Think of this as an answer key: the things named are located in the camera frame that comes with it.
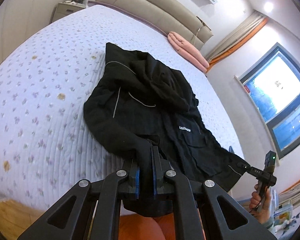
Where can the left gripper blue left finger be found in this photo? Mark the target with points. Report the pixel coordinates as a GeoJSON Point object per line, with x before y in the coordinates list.
{"type": "Point", "coordinates": [133, 181]}

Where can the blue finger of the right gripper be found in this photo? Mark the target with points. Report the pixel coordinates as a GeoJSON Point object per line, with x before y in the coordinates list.
{"type": "Point", "coordinates": [243, 166]}

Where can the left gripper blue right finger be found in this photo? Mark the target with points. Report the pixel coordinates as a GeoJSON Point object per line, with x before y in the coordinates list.
{"type": "Point", "coordinates": [163, 188]}

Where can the black jacket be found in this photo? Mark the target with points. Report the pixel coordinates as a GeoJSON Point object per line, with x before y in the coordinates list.
{"type": "Point", "coordinates": [141, 106]}

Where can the grey sleeve forearm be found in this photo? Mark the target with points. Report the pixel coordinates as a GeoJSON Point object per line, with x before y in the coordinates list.
{"type": "Point", "coordinates": [269, 223]}

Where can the person right hand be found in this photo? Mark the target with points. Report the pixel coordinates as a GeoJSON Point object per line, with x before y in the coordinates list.
{"type": "Point", "coordinates": [255, 201]}

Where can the clutter on floor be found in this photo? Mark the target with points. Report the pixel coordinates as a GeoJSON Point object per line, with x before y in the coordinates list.
{"type": "Point", "coordinates": [285, 212]}

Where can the blue framed window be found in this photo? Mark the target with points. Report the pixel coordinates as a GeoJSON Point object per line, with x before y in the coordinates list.
{"type": "Point", "coordinates": [273, 84]}

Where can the white floral quilted bedspread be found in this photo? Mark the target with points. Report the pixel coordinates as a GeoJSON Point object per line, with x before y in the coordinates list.
{"type": "Point", "coordinates": [45, 145]}

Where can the folded pink blanket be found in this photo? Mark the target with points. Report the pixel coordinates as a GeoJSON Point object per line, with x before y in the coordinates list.
{"type": "Point", "coordinates": [187, 51]}

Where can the grey orange curtain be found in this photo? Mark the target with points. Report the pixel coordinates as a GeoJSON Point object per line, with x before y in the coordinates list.
{"type": "Point", "coordinates": [237, 38]}

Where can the beige padded headboard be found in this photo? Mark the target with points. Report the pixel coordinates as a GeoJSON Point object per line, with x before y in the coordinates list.
{"type": "Point", "coordinates": [168, 16]}

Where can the white bedside table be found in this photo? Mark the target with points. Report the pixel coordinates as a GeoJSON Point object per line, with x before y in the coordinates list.
{"type": "Point", "coordinates": [64, 9]}

